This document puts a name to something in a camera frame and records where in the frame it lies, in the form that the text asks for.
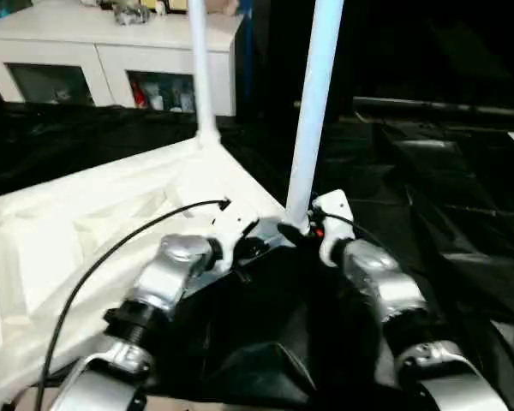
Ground white plastic table leg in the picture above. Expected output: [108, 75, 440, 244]
[284, 0, 345, 232]
[187, 0, 224, 148]

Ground white plastic table top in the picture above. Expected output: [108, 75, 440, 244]
[0, 137, 296, 386]

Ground black work mat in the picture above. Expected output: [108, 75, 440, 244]
[0, 101, 514, 408]

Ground white sideboard with glass doors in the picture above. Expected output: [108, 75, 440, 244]
[0, 0, 245, 116]

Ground clear glass ornament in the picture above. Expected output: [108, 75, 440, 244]
[113, 0, 153, 27]

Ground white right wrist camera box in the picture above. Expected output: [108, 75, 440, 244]
[310, 189, 356, 268]

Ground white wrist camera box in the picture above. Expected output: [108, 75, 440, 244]
[310, 189, 356, 268]
[204, 205, 260, 268]

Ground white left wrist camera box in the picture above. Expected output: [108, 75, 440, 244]
[204, 205, 260, 268]

